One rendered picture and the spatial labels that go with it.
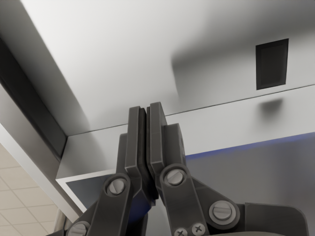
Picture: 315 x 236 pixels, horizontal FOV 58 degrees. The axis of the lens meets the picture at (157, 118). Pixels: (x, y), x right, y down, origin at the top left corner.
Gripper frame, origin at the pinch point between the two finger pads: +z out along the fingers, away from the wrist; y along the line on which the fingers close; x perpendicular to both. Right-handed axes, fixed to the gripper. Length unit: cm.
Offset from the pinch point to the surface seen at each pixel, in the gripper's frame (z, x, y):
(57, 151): 2.5, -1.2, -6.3
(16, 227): 89, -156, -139
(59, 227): 21, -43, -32
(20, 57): 4.3, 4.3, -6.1
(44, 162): 2.2, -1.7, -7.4
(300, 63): 4.3, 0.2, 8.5
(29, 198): 90, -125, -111
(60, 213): 24, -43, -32
